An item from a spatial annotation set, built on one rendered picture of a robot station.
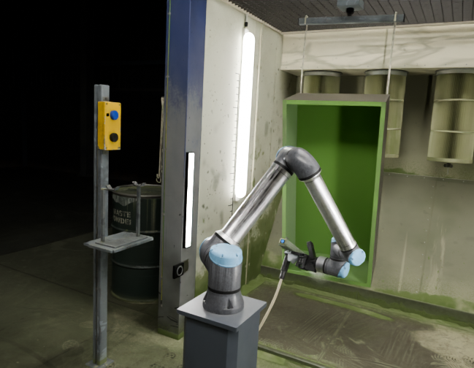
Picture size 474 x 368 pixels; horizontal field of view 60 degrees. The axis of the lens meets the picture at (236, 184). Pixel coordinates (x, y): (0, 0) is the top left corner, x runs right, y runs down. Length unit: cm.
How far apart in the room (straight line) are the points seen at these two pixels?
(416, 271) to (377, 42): 188
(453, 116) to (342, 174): 109
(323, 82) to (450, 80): 101
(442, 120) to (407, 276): 128
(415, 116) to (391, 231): 105
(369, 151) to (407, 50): 106
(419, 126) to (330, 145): 128
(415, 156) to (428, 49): 96
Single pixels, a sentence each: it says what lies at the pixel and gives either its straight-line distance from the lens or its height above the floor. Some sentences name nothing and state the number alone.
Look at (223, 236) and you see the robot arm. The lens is 200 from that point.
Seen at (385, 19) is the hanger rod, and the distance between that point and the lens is 291.
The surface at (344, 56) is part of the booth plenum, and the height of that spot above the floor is 208.
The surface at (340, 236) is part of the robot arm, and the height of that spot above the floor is 95.
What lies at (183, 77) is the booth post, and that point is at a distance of 267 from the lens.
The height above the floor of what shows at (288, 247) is 78.
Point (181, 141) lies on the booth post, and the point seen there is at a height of 134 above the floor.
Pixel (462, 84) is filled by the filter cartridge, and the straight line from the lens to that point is 366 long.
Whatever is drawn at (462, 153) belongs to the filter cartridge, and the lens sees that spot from 364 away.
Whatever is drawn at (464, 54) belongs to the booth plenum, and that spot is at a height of 207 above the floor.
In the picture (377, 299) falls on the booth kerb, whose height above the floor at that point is 11.
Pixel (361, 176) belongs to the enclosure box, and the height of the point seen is 116.
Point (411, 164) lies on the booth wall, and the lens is 405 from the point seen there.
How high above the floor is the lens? 147
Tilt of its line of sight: 8 degrees down
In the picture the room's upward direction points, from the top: 3 degrees clockwise
